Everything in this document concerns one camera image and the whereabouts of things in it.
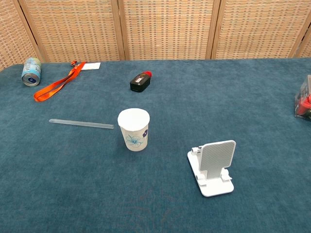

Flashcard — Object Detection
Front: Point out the clear plastic tube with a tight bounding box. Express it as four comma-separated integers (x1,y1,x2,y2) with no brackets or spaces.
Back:
49,118,114,130

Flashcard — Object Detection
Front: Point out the white floral paper cup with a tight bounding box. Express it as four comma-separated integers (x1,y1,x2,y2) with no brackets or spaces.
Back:
117,108,151,152

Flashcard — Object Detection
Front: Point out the black device with red cap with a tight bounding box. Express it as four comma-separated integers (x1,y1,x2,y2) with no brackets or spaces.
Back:
129,70,153,93

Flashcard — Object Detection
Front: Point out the white phone stand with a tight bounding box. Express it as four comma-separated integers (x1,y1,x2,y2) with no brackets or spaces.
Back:
187,140,237,198

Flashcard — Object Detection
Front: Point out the white badge card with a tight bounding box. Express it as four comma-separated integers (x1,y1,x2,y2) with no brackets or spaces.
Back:
81,62,102,71

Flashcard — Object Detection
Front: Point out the woven rattan folding screen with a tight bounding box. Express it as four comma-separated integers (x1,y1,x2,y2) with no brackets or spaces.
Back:
0,0,311,72

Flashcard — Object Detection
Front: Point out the light blue drink can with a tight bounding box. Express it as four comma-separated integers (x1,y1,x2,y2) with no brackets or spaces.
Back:
21,57,42,86

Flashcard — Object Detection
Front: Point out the clear box with red item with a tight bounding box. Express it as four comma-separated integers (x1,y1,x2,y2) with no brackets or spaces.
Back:
294,74,311,122

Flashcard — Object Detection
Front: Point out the orange lanyard strap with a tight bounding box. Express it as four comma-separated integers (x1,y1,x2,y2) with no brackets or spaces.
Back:
33,61,86,102

